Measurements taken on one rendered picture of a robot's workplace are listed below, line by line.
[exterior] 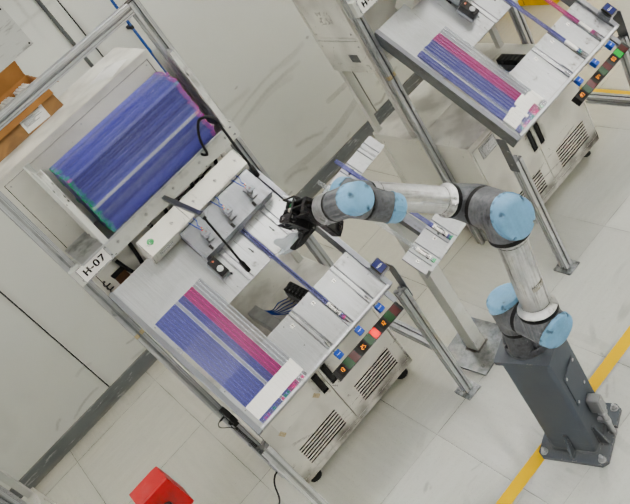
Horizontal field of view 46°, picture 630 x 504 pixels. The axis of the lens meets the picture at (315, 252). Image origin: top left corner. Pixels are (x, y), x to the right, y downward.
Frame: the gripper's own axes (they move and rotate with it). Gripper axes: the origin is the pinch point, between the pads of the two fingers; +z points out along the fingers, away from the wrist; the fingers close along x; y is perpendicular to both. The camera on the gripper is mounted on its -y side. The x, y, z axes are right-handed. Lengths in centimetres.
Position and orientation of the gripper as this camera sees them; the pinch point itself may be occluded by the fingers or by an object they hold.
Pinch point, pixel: (285, 228)
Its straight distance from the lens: 195.6
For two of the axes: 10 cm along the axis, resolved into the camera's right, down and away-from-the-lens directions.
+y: -8.1, -3.0, -5.0
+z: -5.6, 1.6, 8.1
